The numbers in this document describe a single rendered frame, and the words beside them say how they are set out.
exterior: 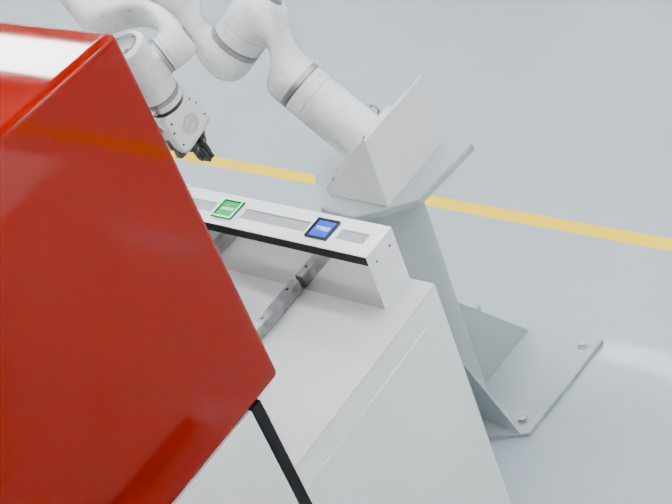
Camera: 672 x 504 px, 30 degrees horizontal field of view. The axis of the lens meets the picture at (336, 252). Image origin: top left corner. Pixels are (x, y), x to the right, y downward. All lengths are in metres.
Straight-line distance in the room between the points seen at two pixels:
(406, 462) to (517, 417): 0.79
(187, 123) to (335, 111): 0.39
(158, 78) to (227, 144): 2.34
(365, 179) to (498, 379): 0.90
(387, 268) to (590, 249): 1.36
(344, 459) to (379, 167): 0.67
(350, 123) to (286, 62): 0.19
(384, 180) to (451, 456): 0.61
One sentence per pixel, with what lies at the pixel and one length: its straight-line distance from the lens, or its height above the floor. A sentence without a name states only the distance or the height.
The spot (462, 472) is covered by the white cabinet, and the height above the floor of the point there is 0.36.
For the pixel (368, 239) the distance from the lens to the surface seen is 2.45.
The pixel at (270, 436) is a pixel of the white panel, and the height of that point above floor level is 1.15.
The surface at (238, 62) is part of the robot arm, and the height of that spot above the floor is 1.14.
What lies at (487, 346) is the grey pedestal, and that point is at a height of 0.11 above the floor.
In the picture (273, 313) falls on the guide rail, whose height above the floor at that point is 0.84.
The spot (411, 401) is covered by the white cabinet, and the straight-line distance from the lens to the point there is 2.53.
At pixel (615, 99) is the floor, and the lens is 4.33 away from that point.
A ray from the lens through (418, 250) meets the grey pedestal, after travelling 2.92.
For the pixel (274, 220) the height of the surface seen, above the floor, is 0.96.
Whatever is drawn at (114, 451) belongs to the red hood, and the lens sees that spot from 1.65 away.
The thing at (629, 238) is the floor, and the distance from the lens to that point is 3.76.
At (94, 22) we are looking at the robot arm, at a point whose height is 1.44.
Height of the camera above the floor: 2.45
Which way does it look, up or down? 37 degrees down
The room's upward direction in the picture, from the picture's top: 22 degrees counter-clockwise
